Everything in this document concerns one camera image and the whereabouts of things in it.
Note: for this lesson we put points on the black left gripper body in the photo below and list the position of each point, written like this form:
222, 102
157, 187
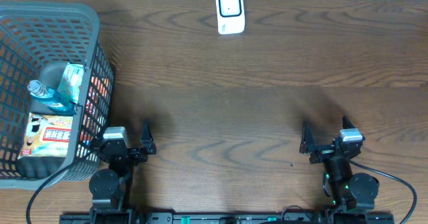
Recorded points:
136, 154

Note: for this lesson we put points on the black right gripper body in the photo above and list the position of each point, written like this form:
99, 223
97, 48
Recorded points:
322, 152

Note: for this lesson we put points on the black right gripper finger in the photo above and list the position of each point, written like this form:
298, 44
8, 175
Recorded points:
307, 142
346, 123

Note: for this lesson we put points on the yellow snack bag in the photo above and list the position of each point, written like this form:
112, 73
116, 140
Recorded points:
46, 136

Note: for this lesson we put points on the teal mouthwash bottle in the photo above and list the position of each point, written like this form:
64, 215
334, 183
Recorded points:
51, 98

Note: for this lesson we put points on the light green wipes packet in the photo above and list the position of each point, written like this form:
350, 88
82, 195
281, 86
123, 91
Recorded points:
71, 81

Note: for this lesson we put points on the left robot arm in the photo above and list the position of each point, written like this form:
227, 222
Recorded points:
110, 187

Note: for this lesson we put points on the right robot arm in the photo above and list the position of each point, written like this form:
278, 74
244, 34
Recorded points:
353, 194

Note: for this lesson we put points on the white barcode scanner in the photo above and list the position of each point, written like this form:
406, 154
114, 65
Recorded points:
230, 16

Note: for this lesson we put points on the grey plastic mesh basket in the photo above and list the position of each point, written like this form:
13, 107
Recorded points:
38, 39

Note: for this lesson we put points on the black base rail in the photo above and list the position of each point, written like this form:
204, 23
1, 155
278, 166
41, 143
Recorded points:
169, 218

